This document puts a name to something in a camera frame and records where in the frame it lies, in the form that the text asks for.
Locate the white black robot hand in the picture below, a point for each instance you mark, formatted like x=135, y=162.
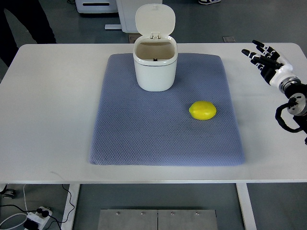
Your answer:
x=275, y=69

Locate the yellow lemon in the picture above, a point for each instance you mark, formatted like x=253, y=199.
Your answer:
x=202, y=110

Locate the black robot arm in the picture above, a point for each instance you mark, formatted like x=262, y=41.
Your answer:
x=296, y=93

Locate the white trash bin open lid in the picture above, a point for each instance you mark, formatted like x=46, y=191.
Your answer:
x=155, y=51

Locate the grey floor socket plate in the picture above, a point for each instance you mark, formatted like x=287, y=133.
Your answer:
x=229, y=39

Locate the blue textured mat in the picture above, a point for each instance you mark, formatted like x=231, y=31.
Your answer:
x=137, y=127

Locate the black white sneaker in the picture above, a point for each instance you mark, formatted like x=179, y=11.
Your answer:
x=208, y=2

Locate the brown floor socket plate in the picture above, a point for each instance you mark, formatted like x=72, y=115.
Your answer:
x=133, y=37

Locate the white table right leg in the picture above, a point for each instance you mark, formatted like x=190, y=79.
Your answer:
x=246, y=207

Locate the white table leg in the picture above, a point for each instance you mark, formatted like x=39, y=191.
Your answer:
x=246, y=207
x=70, y=207

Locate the white machine with slot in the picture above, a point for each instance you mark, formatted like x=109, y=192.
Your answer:
x=96, y=6

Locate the grey metal floor plate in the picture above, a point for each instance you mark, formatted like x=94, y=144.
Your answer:
x=152, y=219

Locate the white table left leg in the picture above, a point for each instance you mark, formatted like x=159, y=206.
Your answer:
x=70, y=207

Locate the white power strip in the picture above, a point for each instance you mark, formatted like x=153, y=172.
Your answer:
x=37, y=220

